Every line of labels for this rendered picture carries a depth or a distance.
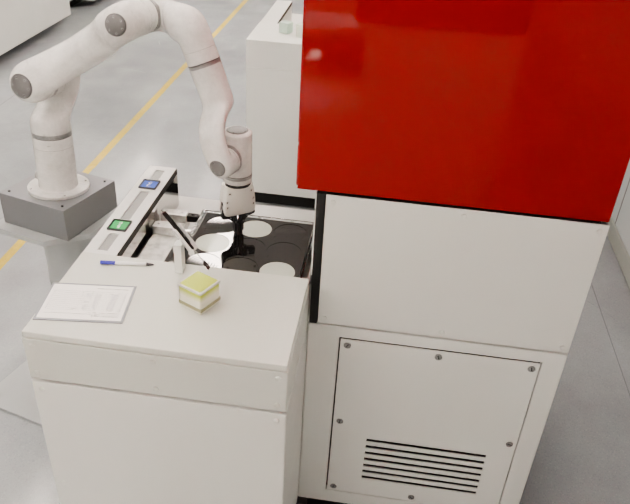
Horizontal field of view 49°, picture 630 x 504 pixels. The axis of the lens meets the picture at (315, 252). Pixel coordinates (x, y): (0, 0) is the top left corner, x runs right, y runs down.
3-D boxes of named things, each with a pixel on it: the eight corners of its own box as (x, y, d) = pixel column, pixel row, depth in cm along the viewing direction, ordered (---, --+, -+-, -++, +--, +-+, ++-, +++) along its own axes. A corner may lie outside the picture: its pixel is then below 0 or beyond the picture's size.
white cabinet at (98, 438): (320, 385, 288) (333, 213, 243) (278, 612, 207) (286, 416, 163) (168, 365, 293) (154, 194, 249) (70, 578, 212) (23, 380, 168)
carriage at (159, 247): (189, 224, 225) (189, 217, 224) (152, 290, 195) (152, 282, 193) (165, 222, 226) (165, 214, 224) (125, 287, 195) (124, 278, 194)
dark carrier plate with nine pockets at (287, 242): (313, 226, 220) (313, 224, 220) (295, 289, 191) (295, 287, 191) (207, 213, 223) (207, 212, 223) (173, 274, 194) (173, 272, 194)
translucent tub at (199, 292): (221, 302, 173) (221, 279, 169) (201, 317, 168) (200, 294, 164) (198, 291, 176) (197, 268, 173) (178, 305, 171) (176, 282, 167)
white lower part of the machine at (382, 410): (489, 375, 298) (531, 207, 254) (507, 545, 230) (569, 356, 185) (325, 354, 304) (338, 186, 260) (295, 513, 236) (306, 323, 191)
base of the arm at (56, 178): (14, 194, 220) (5, 139, 211) (50, 171, 236) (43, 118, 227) (68, 205, 217) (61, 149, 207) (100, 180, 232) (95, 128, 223)
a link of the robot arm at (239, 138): (241, 182, 197) (257, 169, 204) (241, 139, 190) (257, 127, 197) (216, 175, 200) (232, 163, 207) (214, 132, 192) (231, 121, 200)
